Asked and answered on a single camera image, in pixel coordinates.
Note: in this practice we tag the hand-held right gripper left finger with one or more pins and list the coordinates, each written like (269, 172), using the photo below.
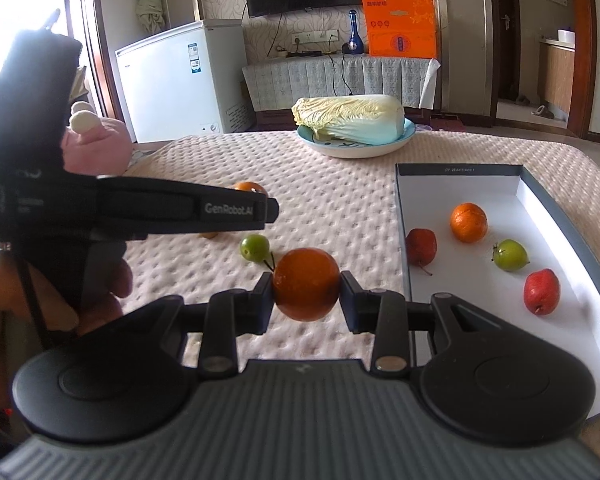
(262, 305)

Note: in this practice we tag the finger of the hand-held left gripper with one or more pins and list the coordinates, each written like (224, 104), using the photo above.
(269, 211)

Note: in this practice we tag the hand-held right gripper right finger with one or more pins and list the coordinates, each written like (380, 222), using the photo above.
(352, 300)

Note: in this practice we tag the orange mandarin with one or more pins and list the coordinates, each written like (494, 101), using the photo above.
(306, 284)
(250, 189)
(468, 222)

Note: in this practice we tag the grey cardboard box white inside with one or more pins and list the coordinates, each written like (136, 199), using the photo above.
(460, 185)

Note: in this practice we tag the small red apple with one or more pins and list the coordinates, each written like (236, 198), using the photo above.
(542, 291)
(422, 245)

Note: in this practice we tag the person's left hand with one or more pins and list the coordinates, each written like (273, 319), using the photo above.
(97, 312)

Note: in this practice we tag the green jujube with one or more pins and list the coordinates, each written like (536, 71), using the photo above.
(511, 255)
(254, 247)

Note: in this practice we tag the quilted pink blanket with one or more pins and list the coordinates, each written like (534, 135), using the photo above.
(330, 200)

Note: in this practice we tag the small brown kiwi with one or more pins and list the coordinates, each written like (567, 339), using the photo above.
(210, 234)

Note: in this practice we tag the pink plush toy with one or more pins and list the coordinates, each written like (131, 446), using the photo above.
(100, 150)

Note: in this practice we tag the light blue plate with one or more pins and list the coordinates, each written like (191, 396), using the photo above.
(355, 152)

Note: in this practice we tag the napa cabbage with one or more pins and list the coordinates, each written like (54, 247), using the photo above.
(350, 117)

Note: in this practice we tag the white chest freezer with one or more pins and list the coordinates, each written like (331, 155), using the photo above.
(175, 85)

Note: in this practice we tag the cloth-covered tv stand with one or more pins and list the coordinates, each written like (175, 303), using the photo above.
(330, 80)

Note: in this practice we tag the power strip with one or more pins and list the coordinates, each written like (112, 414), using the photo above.
(305, 53)

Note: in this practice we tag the blue glass bottle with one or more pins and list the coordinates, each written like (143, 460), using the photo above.
(355, 45)

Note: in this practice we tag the orange gift box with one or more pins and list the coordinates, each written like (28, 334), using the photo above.
(400, 25)

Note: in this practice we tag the slippers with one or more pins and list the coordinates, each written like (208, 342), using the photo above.
(542, 112)

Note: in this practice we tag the dark wooden door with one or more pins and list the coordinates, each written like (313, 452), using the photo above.
(505, 30)

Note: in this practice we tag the wooden cabinet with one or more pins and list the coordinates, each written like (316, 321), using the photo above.
(555, 77)

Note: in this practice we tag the white container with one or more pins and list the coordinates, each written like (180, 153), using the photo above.
(566, 35)

